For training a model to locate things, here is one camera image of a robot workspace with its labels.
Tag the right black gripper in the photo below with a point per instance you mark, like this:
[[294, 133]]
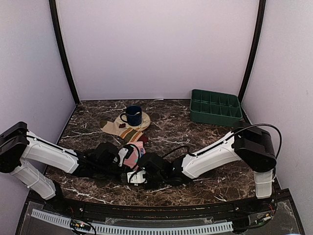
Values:
[[148, 186]]

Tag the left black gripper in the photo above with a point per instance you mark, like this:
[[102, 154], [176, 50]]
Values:
[[122, 178]]

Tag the pink patterned sock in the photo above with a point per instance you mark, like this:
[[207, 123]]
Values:
[[137, 150]]

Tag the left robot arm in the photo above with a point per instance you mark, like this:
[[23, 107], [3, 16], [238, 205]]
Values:
[[19, 146]]

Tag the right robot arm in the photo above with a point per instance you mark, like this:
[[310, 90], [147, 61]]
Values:
[[246, 142]]

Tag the beige striped sock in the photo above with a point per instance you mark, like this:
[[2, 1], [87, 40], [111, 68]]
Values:
[[128, 134]]

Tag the dark blue mug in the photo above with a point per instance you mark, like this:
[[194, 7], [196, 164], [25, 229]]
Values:
[[132, 115]]

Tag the green compartment tray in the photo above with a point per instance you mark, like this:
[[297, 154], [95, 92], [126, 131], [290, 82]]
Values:
[[214, 108]]

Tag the black front rail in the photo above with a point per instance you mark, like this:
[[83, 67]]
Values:
[[227, 210]]

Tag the white slotted cable duct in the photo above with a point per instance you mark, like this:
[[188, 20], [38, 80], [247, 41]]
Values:
[[131, 227]]

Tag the black right frame post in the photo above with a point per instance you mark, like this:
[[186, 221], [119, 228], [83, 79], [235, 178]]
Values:
[[253, 49]]

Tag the black frame post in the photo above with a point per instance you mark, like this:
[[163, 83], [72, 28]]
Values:
[[62, 50], [253, 49]]

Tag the black left frame post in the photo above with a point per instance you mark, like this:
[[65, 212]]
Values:
[[62, 50]]

